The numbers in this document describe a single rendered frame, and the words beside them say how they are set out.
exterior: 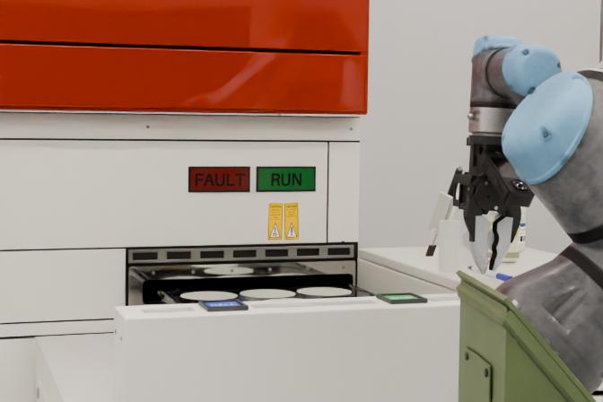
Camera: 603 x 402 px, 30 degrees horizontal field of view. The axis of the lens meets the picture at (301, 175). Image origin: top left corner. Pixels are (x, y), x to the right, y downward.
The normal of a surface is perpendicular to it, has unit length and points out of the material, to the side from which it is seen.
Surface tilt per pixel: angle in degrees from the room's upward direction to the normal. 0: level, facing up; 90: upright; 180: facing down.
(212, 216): 90
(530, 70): 89
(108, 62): 90
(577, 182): 109
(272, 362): 90
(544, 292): 41
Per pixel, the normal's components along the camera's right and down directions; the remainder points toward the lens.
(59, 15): 0.31, 0.05
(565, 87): -0.72, -0.65
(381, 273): -0.95, 0.00
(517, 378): 0.10, 0.05
